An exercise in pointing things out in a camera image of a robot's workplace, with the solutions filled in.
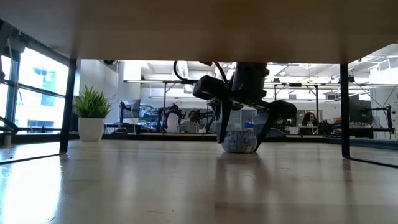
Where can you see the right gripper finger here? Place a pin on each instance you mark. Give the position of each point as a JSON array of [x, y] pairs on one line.
[[224, 118], [266, 123]]

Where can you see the blue patterned candle bowl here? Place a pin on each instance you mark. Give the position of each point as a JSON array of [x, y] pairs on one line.
[[239, 143]]

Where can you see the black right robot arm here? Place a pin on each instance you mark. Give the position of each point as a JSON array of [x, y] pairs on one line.
[[248, 81]]

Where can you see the background black robot arm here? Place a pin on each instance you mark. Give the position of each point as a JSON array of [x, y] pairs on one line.
[[206, 115], [328, 127], [169, 112]]

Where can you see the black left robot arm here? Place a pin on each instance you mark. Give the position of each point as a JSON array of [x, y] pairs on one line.
[[9, 126]]

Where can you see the person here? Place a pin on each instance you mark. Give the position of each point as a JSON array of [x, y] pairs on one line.
[[309, 119], [193, 116]]

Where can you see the wooden riser shelf black legs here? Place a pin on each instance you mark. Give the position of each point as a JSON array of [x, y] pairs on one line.
[[199, 31]]

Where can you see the black background monitor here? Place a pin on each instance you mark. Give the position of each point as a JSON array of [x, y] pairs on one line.
[[357, 110], [132, 107]]

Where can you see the green plant in white pot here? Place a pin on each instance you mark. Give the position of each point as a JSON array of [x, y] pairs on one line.
[[91, 129]]

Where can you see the black background gantry frame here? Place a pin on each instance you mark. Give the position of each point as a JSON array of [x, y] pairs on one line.
[[295, 84], [166, 93]]

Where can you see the black aluminium table frame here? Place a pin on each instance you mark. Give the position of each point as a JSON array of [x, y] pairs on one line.
[[155, 138]]

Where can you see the black window frame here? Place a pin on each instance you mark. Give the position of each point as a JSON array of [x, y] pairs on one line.
[[14, 93]]

